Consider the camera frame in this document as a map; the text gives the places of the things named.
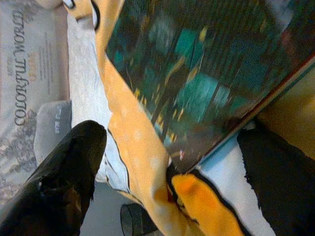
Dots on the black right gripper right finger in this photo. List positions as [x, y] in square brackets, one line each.
[288, 191]

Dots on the white bed mattress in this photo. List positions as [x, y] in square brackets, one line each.
[83, 73]

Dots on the yellow cartoon egg print quilt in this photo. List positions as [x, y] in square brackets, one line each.
[137, 137]

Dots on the black round container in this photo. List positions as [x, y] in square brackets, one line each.
[133, 221]

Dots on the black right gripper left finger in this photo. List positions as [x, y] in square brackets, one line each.
[56, 186]

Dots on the dark green cover book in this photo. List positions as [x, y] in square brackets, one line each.
[197, 73]

